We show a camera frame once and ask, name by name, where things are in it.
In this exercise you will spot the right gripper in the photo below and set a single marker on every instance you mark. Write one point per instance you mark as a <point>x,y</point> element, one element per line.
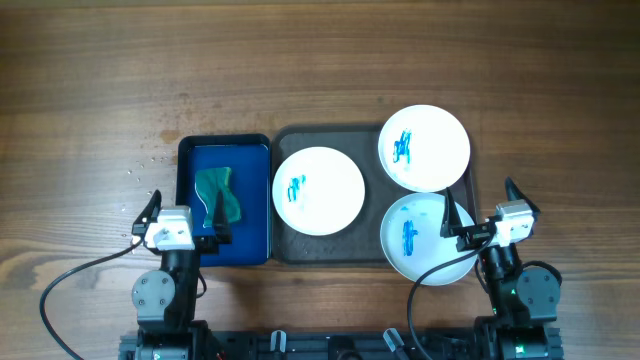
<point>480,235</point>

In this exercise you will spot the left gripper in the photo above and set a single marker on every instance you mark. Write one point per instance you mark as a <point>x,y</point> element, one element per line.
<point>208,247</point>

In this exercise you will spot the green yellow sponge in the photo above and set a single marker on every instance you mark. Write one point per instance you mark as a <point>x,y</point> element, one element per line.
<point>213,189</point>

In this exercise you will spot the white plate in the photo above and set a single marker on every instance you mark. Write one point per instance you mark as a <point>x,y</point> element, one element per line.
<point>410,235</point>
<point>318,191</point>
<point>424,148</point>

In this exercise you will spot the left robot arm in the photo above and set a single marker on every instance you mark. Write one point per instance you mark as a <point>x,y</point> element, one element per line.
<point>165,299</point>

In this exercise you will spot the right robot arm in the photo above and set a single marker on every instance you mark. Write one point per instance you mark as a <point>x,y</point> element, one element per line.
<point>524,295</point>

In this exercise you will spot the blue water tray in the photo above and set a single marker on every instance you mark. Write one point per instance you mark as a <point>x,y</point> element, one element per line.
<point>232,173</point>

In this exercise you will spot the dark brown serving tray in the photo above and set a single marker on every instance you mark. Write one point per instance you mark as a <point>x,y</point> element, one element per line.
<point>358,245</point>

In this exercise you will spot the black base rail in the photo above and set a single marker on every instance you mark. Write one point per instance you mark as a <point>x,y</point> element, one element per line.
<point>454,343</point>

